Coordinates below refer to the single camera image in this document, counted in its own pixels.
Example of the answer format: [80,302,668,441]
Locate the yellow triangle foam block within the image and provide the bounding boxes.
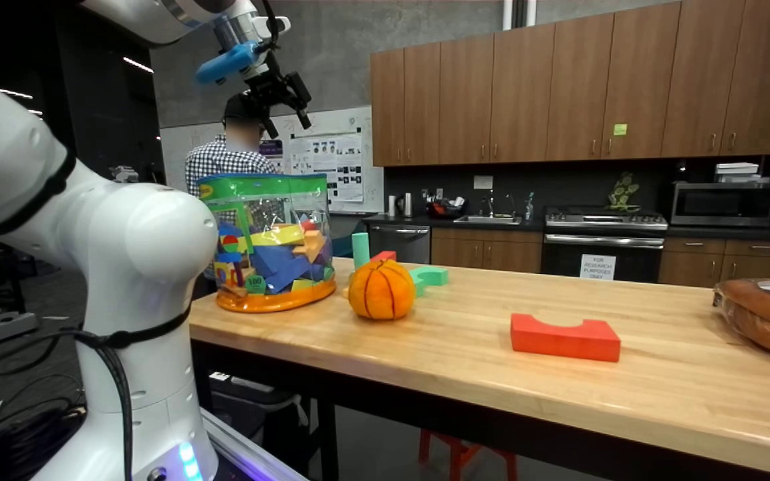
[245,222,309,252]

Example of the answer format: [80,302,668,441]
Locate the clear toy bag blue trim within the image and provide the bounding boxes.
[195,172,338,315]

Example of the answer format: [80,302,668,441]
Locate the black microwave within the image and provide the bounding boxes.
[668,179,770,230]

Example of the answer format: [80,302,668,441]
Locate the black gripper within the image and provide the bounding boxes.
[241,71,314,142]

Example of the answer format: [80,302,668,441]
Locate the narrow wooden base cabinet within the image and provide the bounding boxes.
[656,232,770,288]

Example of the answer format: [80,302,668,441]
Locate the green plant decoration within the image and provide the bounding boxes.
[604,172,643,216]

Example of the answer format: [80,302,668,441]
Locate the black storage box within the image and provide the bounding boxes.
[207,373,317,453]

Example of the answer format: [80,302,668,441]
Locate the stainless steel dishwasher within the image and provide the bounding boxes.
[366,220,434,268]

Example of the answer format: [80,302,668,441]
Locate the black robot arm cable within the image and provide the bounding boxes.
[71,306,197,481]

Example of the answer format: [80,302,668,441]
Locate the blue foam block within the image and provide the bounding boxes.
[247,244,317,294]

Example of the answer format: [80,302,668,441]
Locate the wooden wall cabinets row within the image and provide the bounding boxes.
[366,0,770,172]

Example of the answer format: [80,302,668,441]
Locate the green cylinder foam block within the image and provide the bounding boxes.
[349,227,374,271]

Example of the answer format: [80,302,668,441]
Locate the dish rack with dishes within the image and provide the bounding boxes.
[417,186,469,222]

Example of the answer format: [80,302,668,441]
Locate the stack of white plates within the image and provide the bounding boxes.
[710,159,762,187]

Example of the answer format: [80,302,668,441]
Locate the wide wooden base cabinet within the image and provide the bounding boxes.
[426,224,547,276]

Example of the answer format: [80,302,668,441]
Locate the white oven towel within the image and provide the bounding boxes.
[578,252,619,284]

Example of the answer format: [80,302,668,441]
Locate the green arch foam block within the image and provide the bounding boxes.
[408,264,452,298]

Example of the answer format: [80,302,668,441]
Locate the bagged bread loaf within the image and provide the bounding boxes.
[710,276,770,363]

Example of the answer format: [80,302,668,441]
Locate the person in plaid shirt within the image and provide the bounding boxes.
[180,92,286,195]

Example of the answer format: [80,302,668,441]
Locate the stainless steel stove oven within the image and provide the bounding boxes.
[539,207,671,286]

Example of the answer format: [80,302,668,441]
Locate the grey box device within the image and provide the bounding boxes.
[0,306,39,351]

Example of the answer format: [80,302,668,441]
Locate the steel kitchen sink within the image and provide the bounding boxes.
[452,210,523,230]

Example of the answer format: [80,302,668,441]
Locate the red arch foam block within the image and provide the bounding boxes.
[508,311,624,366]

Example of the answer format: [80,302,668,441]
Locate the orange legged wooden stool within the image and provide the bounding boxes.
[413,426,520,481]

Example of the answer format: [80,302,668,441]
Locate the white robot base platform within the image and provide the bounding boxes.
[195,409,309,481]

